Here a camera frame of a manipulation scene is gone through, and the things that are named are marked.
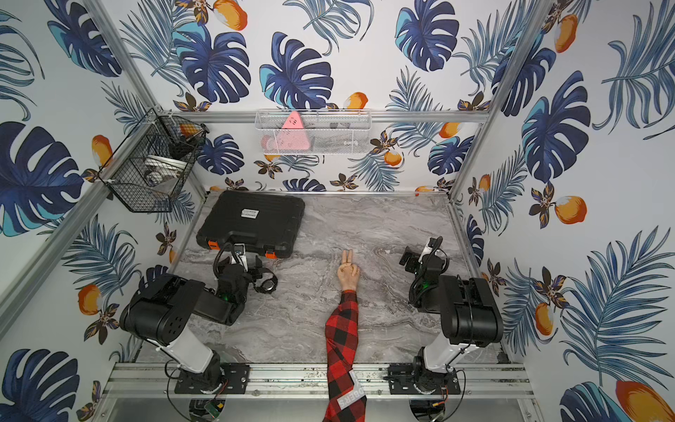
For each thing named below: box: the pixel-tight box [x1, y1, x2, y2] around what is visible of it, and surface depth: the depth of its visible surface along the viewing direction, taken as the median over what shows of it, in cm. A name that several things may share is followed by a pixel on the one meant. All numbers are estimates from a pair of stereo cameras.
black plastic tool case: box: [195, 190, 306, 260], surface depth 105 cm
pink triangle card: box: [268, 110, 310, 151], surface depth 92 cm
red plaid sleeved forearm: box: [322, 290, 368, 422], surface depth 76 cm
